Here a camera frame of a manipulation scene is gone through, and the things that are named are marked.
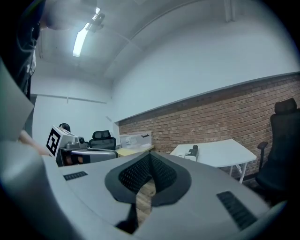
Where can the large black office chair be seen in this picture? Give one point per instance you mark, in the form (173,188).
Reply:
(281,145)

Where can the person's left forearm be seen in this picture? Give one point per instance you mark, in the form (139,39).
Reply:
(30,141)

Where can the person's dark shirt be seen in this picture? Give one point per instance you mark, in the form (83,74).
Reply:
(22,47)

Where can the light wooden desk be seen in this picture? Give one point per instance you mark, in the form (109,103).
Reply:
(133,151)

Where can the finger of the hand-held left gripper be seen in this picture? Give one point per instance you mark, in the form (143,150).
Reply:
(98,155)

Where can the head-worn black camera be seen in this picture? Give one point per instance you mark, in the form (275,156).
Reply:
(96,21)

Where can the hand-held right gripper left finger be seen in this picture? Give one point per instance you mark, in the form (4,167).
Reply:
(89,189)

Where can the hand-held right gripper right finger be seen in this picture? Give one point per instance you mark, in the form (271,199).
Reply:
(201,208)

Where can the black mesh office chair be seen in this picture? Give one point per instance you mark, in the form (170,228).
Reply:
(103,140)

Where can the white plastic box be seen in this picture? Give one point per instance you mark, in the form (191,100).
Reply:
(137,140)

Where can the black and white device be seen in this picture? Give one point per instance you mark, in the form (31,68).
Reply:
(192,153)

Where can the white table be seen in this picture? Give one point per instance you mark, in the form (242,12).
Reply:
(220,151)

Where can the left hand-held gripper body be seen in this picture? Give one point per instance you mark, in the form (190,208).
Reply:
(54,141)

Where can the person's head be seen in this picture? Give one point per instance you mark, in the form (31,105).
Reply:
(68,14)

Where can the long ceiling light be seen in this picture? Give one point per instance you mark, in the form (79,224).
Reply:
(80,43)

